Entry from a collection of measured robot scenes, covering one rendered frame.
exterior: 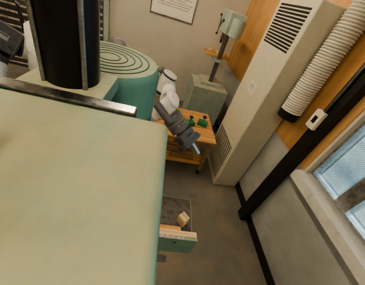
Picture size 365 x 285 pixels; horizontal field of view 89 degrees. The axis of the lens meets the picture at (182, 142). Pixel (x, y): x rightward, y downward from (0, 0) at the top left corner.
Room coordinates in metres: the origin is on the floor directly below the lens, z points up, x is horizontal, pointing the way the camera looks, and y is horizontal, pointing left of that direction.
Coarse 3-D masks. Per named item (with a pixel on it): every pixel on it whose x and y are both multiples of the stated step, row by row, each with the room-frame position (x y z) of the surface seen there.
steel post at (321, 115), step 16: (352, 80) 1.24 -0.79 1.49; (336, 96) 1.25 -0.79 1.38; (352, 96) 1.19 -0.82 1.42; (320, 112) 1.25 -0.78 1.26; (336, 112) 1.20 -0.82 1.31; (320, 128) 1.20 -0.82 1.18; (304, 144) 1.22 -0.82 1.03; (288, 160) 1.23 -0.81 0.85; (272, 176) 1.24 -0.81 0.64; (256, 192) 1.26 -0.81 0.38; (240, 208) 1.28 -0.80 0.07; (256, 208) 1.20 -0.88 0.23
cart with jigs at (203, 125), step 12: (156, 120) 1.61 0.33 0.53; (192, 120) 1.77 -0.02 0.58; (204, 120) 1.86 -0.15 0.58; (168, 132) 1.49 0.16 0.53; (204, 132) 1.70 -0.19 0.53; (168, 144) 1.73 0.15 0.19; (168, 156) 1.54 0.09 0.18; (180, 156) 1.58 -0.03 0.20; (192, 156) 1.65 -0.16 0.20; (204, 156) 1.59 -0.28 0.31
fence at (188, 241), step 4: (184, 236) 0.34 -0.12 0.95; (188, 236) 0.35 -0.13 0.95; (160, 240) 0.31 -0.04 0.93; (164, 240) 0.31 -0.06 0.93; (168, 240) 0.32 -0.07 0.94; (172, 240) 0.32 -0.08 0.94; (176, 240) 0.32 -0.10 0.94; (180, 240) 0.33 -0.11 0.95; (184, 240) 0.33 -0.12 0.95; (188, 240) 0.33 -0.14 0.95; (192, 240) 0.34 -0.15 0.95; (196, 240) 0.34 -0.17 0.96; (168, 244) 0.32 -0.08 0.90; (172, 244) 0.32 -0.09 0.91; (176, 244) 0.32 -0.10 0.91; (180, 244) 0.33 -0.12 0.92; (184, 244) 0.33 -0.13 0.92; (188, 244) 0.33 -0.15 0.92; (192, 244) 0.34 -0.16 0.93
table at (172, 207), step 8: (168, 200) 0.50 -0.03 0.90; (176, 200) 0.51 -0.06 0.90; (184, 200) 0.53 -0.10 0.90; (168, 208) 0.46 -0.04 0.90; (176, 208) 0.48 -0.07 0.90; (184, 208) 0.49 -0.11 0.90; (160, 216) 0.42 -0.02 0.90; (168, 216) 0.43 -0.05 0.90; (176, 216) 0.44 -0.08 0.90; (168, 224) 0.39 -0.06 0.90; (176, 224) 0.40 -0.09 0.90; (160, 248) 0.31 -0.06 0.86; (168, 248) 0.32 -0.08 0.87; (176, 248) 0.33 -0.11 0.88; (184, 248) 0.33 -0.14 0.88
